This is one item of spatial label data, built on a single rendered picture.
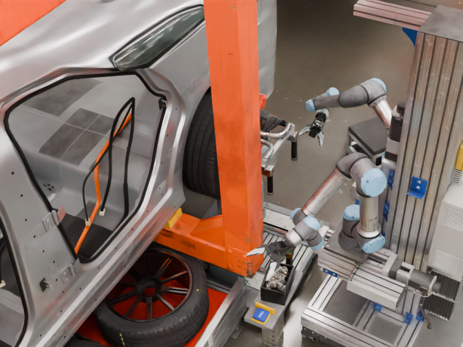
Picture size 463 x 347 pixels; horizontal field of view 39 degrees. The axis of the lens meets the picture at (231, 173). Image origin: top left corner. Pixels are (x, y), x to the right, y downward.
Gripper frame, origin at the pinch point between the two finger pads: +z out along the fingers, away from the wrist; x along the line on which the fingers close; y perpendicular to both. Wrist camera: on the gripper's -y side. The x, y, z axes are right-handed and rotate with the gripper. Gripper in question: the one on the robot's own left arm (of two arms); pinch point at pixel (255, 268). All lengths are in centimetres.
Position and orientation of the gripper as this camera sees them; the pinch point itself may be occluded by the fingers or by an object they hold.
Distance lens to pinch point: 294.5
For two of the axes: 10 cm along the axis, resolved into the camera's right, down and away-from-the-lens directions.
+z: -7.7, 6.3, -0.5
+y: 2.4, 3.6, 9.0
